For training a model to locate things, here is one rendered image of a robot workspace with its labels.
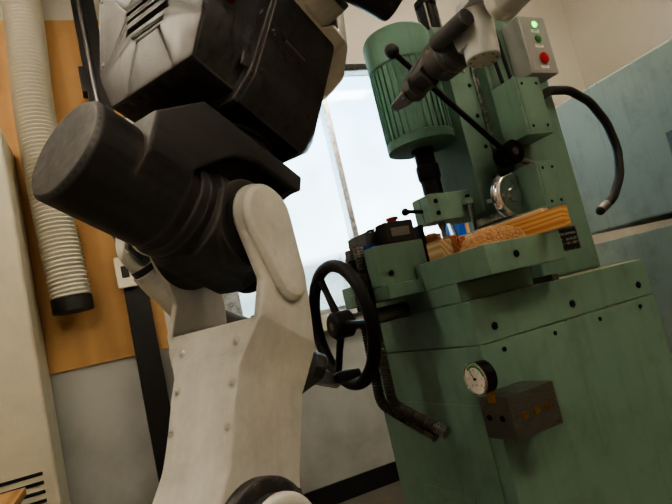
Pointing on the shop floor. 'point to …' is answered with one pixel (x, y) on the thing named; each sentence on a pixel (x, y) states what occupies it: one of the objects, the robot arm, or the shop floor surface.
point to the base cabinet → (425, 472)
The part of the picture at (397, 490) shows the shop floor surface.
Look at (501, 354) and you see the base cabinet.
